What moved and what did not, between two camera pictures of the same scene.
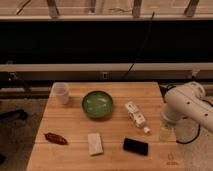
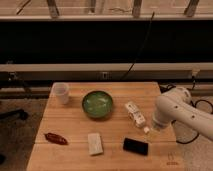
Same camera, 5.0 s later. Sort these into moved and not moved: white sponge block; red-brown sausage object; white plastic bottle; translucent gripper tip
Moved: translucent gripper tip
Not moved: red-brown sausage object; white plastic bottle; white sponge block
